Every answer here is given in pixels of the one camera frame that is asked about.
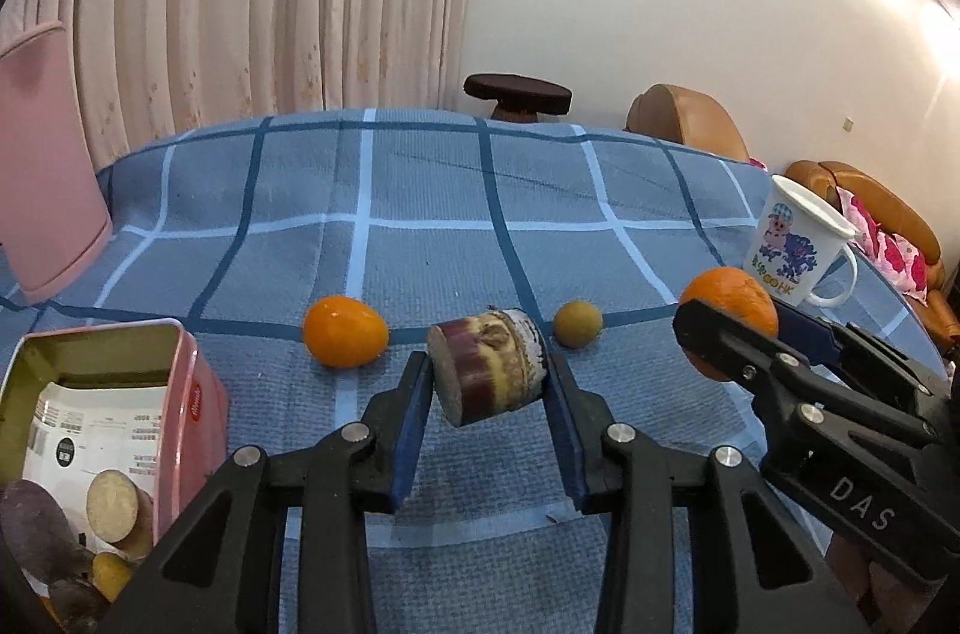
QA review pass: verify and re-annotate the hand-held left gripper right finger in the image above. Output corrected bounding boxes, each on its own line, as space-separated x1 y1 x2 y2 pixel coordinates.
547 355 852 634

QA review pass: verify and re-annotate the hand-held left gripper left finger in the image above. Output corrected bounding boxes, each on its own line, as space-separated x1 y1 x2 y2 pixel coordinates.
97 350 436 634

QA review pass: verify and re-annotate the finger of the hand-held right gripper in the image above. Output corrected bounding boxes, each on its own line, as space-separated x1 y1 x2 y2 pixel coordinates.
777 306 950 425
673 298 931 449

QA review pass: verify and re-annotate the large orange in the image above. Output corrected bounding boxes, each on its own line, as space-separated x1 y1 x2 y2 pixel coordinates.
679 267 781 382

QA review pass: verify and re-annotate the pink metal tin box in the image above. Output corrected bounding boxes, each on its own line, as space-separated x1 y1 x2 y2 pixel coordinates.
0 319 230 634

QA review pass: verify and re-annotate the cut sweet potato piece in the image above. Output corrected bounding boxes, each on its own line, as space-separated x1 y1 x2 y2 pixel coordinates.
85 469 156 560

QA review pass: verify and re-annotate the person's right hand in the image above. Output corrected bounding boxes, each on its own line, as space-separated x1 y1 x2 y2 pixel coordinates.
825 525 927 612

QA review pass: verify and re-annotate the white printed mug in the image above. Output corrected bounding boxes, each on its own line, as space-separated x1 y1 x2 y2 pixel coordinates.
742 175 858 309

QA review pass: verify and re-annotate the pink floral pillow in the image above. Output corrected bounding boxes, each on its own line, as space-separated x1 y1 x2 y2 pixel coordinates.
836 187 931 294

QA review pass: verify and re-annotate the small brown-green round fruit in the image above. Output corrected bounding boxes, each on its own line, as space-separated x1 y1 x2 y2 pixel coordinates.
553 300 604 350

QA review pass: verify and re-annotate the brown leather sofa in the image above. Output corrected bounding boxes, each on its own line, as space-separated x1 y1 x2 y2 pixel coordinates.
784 160 947 350

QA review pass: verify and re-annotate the brown leather armchair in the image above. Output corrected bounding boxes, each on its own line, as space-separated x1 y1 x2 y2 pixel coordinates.
625 83 753 162

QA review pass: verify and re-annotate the blue checked tablecloth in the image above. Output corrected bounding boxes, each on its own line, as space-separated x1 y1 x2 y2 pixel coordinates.
0 109 960 634

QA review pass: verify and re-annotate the dark round stool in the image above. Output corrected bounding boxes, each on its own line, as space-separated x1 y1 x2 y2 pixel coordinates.
463 74 573 122

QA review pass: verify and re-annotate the printed paper leaflet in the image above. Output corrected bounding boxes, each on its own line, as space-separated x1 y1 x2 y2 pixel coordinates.
21 379 170 545

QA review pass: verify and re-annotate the pink electric kettle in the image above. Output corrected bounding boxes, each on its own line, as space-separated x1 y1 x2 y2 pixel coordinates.
0 22 113 305

